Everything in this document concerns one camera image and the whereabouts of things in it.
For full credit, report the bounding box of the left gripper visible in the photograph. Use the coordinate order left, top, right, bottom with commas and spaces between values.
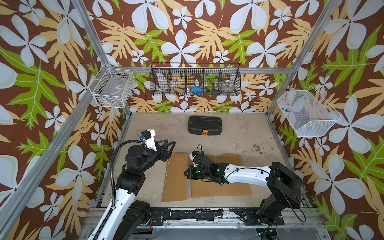
138, 138, 174, 175

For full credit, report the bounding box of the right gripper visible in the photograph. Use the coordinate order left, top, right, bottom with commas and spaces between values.
181, 165, 211, 180

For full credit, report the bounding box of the brown file bag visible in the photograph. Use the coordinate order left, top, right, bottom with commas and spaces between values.
189, 154, 222, 198
161, 154, 189, 202
217, 153, 252, 197

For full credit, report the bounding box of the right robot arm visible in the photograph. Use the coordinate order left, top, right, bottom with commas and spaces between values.
184, 151, 303, 225

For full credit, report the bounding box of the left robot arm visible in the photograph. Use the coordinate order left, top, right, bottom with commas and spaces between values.
89, 140, 176, 240

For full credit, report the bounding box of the black tool case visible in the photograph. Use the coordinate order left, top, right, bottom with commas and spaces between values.
188, 116, 223, 136

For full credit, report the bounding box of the blue item in basket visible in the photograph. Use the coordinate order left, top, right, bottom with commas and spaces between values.
192, 86, 204, 96

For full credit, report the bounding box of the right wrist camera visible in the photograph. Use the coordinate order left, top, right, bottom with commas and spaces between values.
189, 151, 200, 168

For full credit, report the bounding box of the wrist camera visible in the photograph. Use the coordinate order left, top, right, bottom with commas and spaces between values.
140, 129, 157, 152
189, 151, 200, 168

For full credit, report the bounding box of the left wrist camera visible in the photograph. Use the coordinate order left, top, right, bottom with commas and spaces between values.
140, 129, 157, 152

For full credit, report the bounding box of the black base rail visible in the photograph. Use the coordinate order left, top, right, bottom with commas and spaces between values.
122, 206, 284, 226

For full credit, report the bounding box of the white wire basket left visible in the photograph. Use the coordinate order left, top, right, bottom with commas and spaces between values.
90, 67, 135, 109

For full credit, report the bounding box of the white wire basket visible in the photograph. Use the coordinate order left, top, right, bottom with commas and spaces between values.
277, 87, 342, 138
90, 67, 135, 109

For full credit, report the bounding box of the black wire basket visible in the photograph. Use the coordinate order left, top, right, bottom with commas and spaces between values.
149, 63, 242, 97

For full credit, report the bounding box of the white wire basket right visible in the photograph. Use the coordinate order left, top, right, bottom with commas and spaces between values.
277, 87, 342, 138

